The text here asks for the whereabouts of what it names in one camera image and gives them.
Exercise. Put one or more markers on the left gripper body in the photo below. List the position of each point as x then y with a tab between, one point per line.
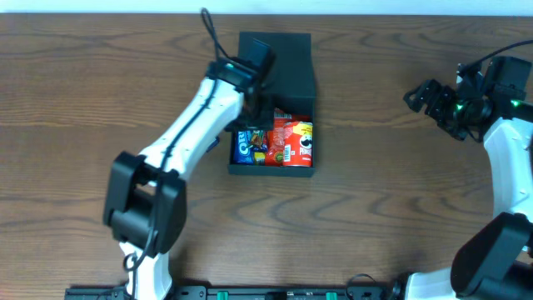
253	118

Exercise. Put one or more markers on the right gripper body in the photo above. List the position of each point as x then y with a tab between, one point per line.
435	106

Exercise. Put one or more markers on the black gift box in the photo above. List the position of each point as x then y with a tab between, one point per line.
291	86

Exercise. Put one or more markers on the KitKat chocolate bar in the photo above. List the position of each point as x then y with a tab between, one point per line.
258	141

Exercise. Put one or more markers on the blue Oreo cookie pack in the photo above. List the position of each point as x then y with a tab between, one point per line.
243	153

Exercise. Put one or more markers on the red Pringles can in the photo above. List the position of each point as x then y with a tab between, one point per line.
298	141

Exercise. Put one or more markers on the yellow snack bag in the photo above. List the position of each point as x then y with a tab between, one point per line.
259	158

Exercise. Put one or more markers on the red snack bag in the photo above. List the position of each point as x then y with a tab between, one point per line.
274	154

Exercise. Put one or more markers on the small dark blue packet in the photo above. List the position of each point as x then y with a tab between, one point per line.
213	144

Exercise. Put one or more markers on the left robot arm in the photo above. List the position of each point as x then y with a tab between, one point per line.
146	201

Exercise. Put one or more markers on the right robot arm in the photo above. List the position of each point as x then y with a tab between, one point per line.
486	267

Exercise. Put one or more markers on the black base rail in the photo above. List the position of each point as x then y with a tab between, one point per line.
372	292

